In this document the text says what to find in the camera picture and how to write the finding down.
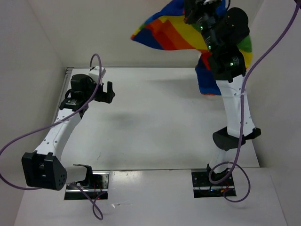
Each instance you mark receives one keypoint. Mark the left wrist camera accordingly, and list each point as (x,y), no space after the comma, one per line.
(95,73)

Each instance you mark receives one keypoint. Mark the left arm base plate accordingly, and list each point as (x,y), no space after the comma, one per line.
(97,188)

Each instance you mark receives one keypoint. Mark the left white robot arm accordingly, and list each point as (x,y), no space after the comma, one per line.
(43,168)

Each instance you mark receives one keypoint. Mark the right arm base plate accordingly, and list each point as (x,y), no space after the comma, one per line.
(203,188)

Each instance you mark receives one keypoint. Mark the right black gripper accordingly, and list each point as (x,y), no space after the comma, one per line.
(193,7)

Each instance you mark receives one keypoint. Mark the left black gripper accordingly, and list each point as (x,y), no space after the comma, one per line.
(105,97)

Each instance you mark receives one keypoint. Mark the rainbow striped shorts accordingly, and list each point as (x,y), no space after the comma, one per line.
(166,30)

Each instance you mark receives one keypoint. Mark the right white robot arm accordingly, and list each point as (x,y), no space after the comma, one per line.
(222,34)

